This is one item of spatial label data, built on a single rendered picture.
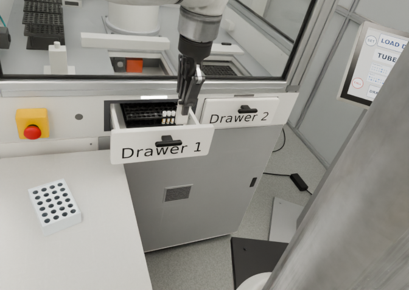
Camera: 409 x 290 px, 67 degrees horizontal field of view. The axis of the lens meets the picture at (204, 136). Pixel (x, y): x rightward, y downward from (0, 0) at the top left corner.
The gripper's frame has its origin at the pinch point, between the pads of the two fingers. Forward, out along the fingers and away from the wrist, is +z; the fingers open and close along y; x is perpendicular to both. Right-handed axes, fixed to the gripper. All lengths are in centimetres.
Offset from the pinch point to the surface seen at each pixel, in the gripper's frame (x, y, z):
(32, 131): 35.9, 9.3, 10.5
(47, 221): 33.2, -11.7, 21.0
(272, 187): -96, 47, 99
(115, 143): 16.4, 1.2, 9.8
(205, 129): -8.4, 1.2, 7.1
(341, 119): -154, 68, 60
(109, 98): 16.0, 16.5, 5.7
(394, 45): -86, 15, -16
